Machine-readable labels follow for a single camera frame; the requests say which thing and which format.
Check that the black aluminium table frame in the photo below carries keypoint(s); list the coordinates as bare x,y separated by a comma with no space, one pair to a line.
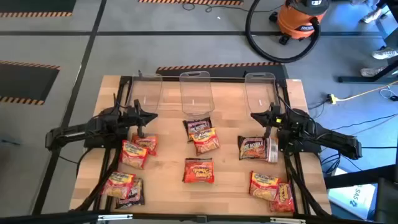
174,79

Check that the black box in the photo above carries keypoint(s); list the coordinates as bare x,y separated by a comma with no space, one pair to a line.
387,202

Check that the orange shop vacuum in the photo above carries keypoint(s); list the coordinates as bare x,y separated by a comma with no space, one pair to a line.
247,31
295,21

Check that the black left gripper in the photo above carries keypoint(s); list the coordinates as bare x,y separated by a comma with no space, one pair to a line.
136,116

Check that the silver metal bracket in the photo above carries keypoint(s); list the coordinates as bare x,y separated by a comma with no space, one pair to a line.
287,220
115,217

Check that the black Fire Noodle packet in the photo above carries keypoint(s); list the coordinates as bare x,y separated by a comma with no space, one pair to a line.
196,125
136,197
252,148

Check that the black hazard-striped floor mat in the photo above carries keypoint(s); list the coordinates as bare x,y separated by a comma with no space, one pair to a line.
224,72
37,6
25,82
189,2

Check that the black power adapter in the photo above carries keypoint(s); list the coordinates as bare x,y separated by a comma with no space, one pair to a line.
394,98

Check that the black crossbar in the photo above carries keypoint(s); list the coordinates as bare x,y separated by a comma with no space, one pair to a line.
46,218

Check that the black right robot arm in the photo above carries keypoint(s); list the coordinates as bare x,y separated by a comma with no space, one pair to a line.
335,140

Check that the person's shoe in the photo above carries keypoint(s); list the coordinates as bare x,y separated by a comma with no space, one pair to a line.
370,72
371,16
384,53

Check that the black desk base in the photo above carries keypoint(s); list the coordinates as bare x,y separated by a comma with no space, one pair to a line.
357,80

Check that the black beam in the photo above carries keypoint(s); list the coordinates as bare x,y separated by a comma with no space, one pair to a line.
357,179

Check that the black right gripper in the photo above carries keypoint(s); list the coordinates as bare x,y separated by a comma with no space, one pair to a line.
273,118

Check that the red Saucy Noods packet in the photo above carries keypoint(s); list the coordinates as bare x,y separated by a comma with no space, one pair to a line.
149,143
272,151
283,197
199,170

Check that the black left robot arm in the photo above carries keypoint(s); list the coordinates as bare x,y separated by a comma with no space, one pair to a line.
71,132

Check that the yellow Maruchan ramen packet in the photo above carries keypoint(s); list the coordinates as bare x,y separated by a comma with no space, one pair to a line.
205,141
133,155
118,185
262,186

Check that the clear plastic bin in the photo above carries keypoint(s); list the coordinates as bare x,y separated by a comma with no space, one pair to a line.
149,90
196,93
259,90

